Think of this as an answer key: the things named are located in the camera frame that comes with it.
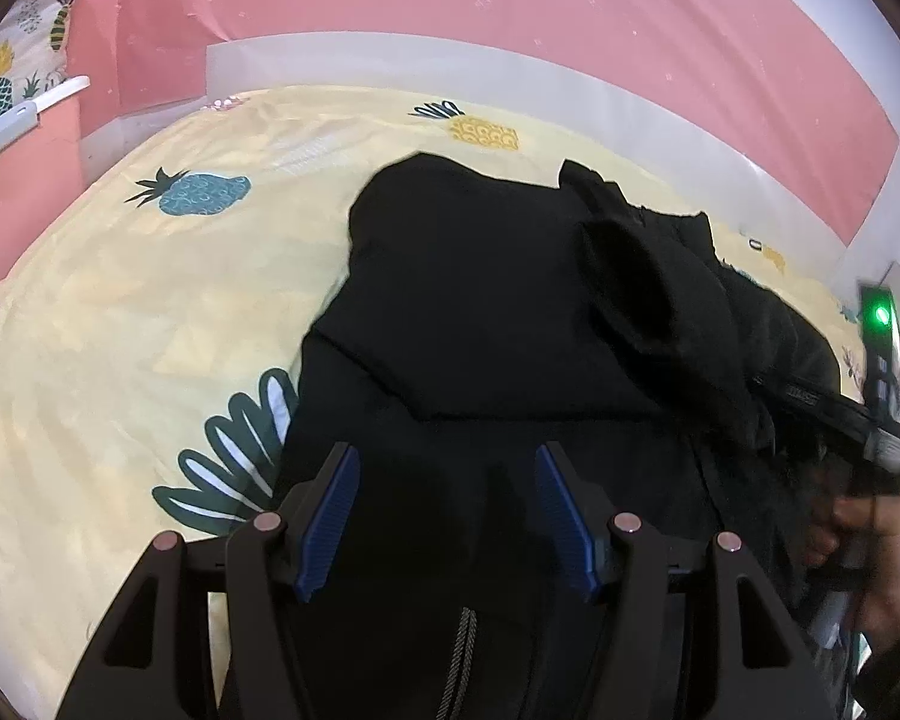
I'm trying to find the black jacket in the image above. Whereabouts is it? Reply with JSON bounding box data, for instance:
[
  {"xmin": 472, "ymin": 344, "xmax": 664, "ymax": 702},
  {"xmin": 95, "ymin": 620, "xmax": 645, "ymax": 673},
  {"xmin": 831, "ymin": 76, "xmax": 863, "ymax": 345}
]
[{"xmin": 217, "ymin": 152, "xmax": 871, "ymax": 720}]

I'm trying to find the person's right hand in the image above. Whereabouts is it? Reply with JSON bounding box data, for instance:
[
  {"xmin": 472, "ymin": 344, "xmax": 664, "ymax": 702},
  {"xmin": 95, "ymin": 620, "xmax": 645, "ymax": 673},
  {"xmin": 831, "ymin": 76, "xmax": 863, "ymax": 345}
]
[{"xmin": 804, "ymin": 496, "xmax": 900, "ymax": 650}]

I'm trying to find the pineapple print pillow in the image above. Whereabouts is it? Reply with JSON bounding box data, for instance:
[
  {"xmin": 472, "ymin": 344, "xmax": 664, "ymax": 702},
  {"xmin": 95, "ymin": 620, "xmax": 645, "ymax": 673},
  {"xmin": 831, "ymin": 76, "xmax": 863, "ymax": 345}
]
[{"xmin": 0, "ymin": 0, "xmax": 95, "ymax": 132}]

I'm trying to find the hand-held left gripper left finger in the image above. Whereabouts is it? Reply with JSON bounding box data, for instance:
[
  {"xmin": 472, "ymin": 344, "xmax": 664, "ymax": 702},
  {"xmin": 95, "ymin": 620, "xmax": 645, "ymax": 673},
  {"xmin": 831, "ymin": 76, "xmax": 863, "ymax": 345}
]
[{"xmin": 54, "ymin": 441, "xmax": 362, "ymax": 720}]

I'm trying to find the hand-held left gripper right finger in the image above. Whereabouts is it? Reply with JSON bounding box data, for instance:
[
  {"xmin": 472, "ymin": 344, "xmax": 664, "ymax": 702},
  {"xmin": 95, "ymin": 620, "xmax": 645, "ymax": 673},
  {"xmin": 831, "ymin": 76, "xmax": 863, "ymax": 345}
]
[{"xmin": 534, "ymin": 441, "xmax": 845, "ymax": 720}]

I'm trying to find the white plastic bracket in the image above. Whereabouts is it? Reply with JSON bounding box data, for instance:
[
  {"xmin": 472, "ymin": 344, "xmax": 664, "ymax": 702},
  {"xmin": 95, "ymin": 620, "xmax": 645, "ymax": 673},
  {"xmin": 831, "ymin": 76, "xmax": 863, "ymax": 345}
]
[{"xmin": 0, "ymin": 75, "xmax": 92, "ymax": 170}]

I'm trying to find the yellow pineapple print bed sheet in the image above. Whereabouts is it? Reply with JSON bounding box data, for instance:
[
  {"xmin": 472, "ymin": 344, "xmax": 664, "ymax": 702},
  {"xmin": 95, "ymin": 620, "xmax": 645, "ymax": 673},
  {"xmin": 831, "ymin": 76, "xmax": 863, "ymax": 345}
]
[{"xmin": 0, "ymin": 86, "xmax": 900, "ymax": 720}]

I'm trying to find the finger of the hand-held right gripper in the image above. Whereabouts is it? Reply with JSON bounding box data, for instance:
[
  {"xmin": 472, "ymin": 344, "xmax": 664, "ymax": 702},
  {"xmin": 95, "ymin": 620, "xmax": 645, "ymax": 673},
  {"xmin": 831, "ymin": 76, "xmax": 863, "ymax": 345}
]
[{"xmin": 748, "ymin": 371, "xmax": 875, "ymax": 440}]

